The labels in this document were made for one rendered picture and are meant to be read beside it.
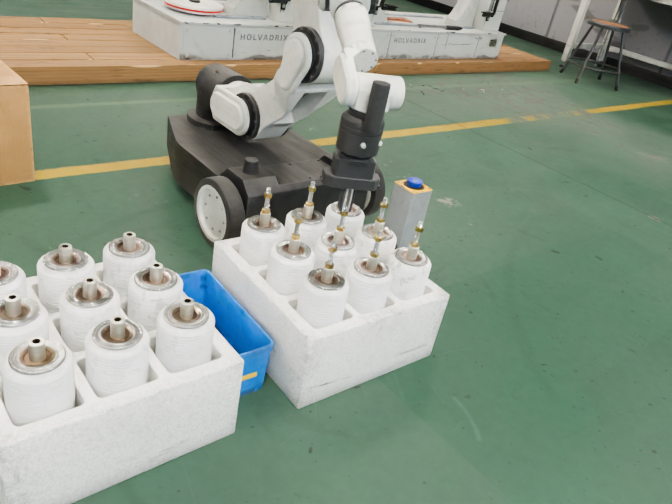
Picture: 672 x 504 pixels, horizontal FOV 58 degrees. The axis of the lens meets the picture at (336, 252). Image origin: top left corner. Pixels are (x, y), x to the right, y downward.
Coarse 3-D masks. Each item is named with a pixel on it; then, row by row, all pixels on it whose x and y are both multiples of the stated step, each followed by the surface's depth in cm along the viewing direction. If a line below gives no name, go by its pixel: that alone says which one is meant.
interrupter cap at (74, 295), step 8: (72, 288) 103; (80, 288) 104; (104, 288) 105; (72, 296) 101; (80, 296) 102; (96, 296) 103; (104, 296) 103; (112, 296) 103; (72, 304) 100; (80, 304) 100; (88, 304) 100; (96, 304) 100; (104, 304) 101
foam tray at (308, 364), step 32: (224, 256) 136; (256, 288) 127; (256, 320) 130; (288, 320) 120; (352, 320) 122; (384, 320) 126; (416, 320) 134; (288, 352) 122; (320, 352) 118; (352, 352) 125; (384, 352) 133; (416, 352) 141; (288, 384) 124; (320, 384) 124; (352, 384) 131
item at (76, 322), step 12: (60, 300) 101; (60, 312) 102; (72, 312) 99; (84, 312) 99; (96, 312) 100; (108, 312) 101; (60, 324) 103; (72, 324) 100; (84, 324) 100; (96, 324) 101; (72, 336) 102; (84, 336) 102; (72, 348) 103; (84, 348) 103
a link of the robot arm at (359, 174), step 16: (336, 144) 123; (352, 144) 119; (368, 144) 119; (336, 160) 123; (352, 160) 122; (368, 160) 123; (320, 176) 127; (336, 176) 124; (352, 176) 124; (368, 176) 125
